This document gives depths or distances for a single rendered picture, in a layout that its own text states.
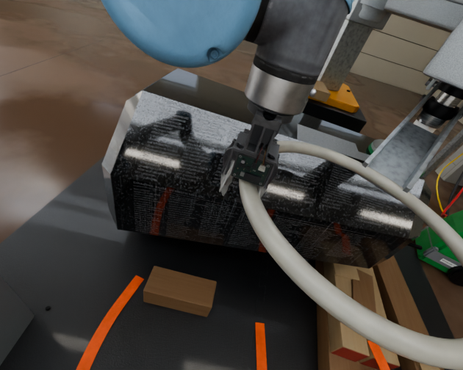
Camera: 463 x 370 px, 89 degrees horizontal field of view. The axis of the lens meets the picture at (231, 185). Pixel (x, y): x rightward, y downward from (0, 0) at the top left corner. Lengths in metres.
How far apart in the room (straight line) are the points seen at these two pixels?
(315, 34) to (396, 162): 0.58
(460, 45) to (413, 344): 0.82
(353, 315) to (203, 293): 0.89
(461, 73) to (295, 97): 0.71
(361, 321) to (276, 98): 0.28
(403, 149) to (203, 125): 0.65
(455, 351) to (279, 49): 0.39
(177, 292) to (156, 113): 0.74
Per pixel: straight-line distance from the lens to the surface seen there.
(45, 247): 1.48
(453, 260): 2.25
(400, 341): 0.36
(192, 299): 1.14
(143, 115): 0.94
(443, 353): 0.39
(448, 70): 0.99
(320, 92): 1.49
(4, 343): 1.25
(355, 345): 1.27
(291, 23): 0.31
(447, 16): 1.65
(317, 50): 0.32
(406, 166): 0.84
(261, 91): 0.33
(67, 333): 1.26
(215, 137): 0.87
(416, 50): 8.14
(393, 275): 1.82
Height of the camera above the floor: 1.19
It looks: 41 degrees down
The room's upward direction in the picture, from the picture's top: 19 degrees clockwise
